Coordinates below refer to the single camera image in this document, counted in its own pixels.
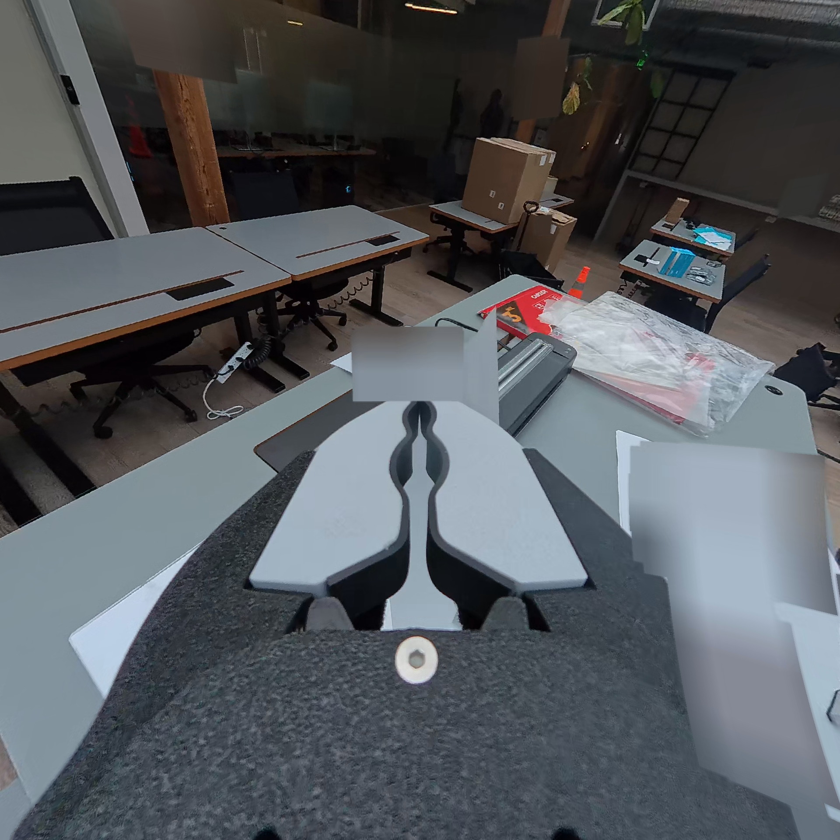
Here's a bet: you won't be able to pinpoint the wooden post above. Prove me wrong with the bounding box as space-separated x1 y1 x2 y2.
152 71 232 227

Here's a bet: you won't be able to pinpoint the white power cable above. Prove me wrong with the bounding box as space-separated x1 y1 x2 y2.
202 374 245 421

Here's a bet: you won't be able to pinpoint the small cardboard box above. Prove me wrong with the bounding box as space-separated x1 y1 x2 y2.
515 209 578 275

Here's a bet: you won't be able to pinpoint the black trolley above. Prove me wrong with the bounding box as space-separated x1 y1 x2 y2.
500 200 565 291

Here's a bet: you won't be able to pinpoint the large cardboard box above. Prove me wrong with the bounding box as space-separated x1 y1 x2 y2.
461 136 557 226

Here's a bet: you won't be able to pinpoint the hanging green plant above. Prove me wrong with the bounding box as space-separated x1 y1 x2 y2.
561 0 667 118

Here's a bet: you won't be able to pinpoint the grey wood-edged office desk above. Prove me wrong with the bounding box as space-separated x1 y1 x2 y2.
650 215 737 260
205 205 432 329
619 238 727 329
0 226 311 395
428 196 576 294

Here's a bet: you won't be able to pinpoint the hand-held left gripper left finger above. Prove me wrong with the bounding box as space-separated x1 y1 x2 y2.
248 400 417 630

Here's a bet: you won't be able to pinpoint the clear plastic bag of sheets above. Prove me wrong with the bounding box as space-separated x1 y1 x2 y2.
539 290 777 438

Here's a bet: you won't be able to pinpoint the white power strip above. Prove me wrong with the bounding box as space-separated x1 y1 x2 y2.
215 340 256 385

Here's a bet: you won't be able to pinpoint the red cardstock pack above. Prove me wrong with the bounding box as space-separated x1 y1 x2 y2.
478 287 581 342

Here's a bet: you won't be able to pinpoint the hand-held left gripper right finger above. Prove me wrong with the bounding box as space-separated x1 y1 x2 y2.
425 400 589 626

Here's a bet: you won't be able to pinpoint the black office chair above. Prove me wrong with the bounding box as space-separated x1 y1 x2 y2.
12 325 199 441
773 341 840 413
259 274 350 353
0 176 116 258

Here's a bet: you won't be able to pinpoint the black laminator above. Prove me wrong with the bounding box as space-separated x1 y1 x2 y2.
495 331 578 438

